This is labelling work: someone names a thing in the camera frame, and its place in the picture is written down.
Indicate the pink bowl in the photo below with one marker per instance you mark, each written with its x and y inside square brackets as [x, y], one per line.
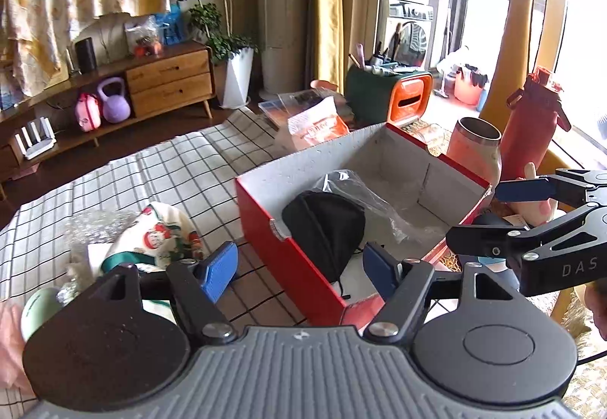
[324, 85]

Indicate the white printed cloth bag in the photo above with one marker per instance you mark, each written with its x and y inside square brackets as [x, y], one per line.
[156, 229]

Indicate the red bucket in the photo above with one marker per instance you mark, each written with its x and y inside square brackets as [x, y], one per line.
[469, 91]

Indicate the purple kettlebell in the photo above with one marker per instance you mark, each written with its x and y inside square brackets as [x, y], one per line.
[114, 103]

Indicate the white plant pot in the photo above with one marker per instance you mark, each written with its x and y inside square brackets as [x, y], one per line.
[237, 80]

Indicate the pink toy backpack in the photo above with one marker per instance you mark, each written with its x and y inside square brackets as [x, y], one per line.
[88, 113]

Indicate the black fabric pouch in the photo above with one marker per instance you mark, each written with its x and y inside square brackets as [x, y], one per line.
[322, 229]

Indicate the red cardboard box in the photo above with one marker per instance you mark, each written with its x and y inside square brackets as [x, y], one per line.
[303, 272]

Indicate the clear bubble wrap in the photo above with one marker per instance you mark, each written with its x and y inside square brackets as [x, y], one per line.
[90, 229]

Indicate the yellow curtain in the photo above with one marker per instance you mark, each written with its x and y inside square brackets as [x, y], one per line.
[328, 6]

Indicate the orange and white packet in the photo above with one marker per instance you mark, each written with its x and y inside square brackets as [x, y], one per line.
[317, 125]

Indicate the wooden media cabinet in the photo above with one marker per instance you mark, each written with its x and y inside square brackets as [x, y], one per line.
[166, 87]

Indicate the white column air conditioner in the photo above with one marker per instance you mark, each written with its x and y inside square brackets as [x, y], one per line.
[284, 6]

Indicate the black cylinder speaker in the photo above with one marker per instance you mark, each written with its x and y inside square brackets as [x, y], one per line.
[86, 54]

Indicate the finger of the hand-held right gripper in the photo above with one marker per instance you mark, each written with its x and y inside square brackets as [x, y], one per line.
[479, 239]
[521, 190]

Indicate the white shell shaped ornament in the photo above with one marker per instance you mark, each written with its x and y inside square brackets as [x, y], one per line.
[106, 37]

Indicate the pale green round object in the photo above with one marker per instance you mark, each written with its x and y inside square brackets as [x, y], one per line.
[40, 310]

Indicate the orange giraffe plush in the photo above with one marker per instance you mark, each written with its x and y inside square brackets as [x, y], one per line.
[517, 44]

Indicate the white grid pattern blanket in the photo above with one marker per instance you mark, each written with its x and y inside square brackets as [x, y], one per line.
[142, 172]

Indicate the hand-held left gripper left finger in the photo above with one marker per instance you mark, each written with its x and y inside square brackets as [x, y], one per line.
[218, 274]

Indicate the white washing machine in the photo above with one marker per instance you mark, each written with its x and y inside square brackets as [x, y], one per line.
[410, 32]

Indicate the clear plastic container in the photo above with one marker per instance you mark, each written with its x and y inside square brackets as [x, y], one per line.
[280, 108]

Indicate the clear bag with red items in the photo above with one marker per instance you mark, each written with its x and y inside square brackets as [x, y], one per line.
[142, 39]

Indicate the green and orange organizer box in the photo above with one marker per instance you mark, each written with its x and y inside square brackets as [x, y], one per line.
[410, 101]

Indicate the white router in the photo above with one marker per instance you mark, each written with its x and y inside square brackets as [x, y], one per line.
[35, 144]

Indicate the blue packaging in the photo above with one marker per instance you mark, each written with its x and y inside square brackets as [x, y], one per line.
[171, 27]

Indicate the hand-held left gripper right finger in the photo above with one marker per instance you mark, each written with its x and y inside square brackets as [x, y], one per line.
[379, 268]

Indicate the pink cloth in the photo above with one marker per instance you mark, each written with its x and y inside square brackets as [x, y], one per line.
[12, 343]

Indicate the pink tube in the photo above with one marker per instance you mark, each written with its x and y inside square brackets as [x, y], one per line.
[360, 54]

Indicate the pink steel tumbler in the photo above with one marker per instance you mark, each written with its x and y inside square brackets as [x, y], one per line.
[474, 153]

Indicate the red water bottle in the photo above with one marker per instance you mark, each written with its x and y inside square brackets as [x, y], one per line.
[529, 129]

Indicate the gold floral tablecloth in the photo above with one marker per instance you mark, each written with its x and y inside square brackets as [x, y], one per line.
[429, 134]

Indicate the clear plastic bag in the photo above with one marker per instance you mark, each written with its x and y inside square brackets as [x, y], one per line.
[381, 210]

